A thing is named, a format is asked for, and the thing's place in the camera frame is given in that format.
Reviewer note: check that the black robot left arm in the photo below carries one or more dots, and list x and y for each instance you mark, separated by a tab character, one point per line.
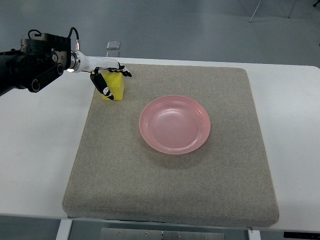
44	57

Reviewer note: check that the metal chair legs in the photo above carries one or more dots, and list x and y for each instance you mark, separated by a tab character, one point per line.
285	9

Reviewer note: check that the white table leg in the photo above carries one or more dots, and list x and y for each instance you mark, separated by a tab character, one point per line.
64	229

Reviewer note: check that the grey metal base plate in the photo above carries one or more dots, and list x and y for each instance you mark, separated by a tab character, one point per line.
145	234

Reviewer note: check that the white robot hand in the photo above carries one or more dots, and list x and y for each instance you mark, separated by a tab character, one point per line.
81	62

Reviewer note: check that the beige fabric mat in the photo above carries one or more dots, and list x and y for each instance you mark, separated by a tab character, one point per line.
226	182

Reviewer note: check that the pink plastic plate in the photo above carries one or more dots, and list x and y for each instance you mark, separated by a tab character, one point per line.
174	125

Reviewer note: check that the yellow foam block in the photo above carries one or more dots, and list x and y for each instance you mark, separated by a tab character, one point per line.
115	84

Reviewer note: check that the clear floor socket cover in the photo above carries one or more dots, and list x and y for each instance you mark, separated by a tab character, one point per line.
113	45

